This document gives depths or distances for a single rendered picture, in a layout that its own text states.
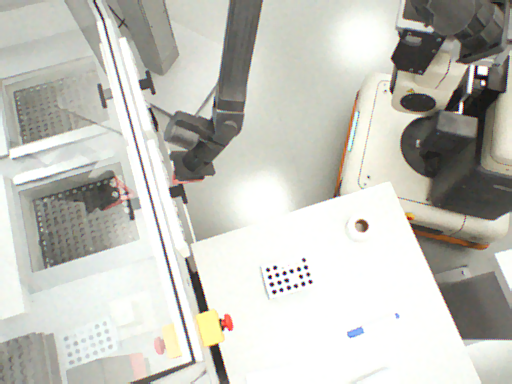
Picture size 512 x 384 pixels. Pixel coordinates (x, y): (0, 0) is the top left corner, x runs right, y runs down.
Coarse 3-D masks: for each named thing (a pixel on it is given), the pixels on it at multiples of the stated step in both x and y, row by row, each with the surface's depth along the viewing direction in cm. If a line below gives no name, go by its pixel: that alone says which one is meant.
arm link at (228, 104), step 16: (240, 0) 76; (256, 0) 76; (240, 16) 78; (256, 16) 78; (240, 32) 80; (256, 32) 80; (224, 48) 83; (240, 48) 81; (224, 64) 84; (240, 64) 84; (224, 80) 85; (240, 80) 86; (224, 96) 87; (240, 96) 88; (224, 112) 89; (240, 112) 89; (240, 128) 92
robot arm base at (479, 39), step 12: (480, 12) 84; (492, 12) 85; (504, 12) 87; (468, 24) 85; (480, 24) 85; (492, 24) 85; (504, 24) 86; (456, 36) 90; (468, 36) 87; (480, 36) 86; (492, 36) 86; (504, 36) 85; (468, 48) 90; (480, 48) 88; (492, 48) 86; (504, 48) 85; (468, 60) 90
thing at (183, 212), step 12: (156, 120) 163; (156, 132) 168; (168, 144) 203; (168, 156) 191; (168, 168) 170; (180, 204) 177; (180, 216) 157; (192, 228) 189; (192, 240) 178; (192, 252) 161; (192, 264) 145; (192, 276) 123; (204, 300) 150; (216, 348) 141; (216, 360) 128; (216, 372) 112
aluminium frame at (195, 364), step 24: (96, 0) 107; (120, 48) 114; (120, 72) 109; (144, 144) 103; (144, 168) 100; (168, 240) 96; (168, 264) 93; (192, 312) 93; (192, 336) 89; (192, 360) 85
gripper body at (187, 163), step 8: (176, 152) 102; (184, 152) 103; (192, 152) 98; (176, 160) 100; (184, 160) 101; (192, 160) 99; (200, 160) 98; (176, 168) 99; (184, 168) 101; (192, 168) 100; (200, 168) 100; (208, 168) 105; (176, 176) 100; (184, 176) 100; (192, 176) 102
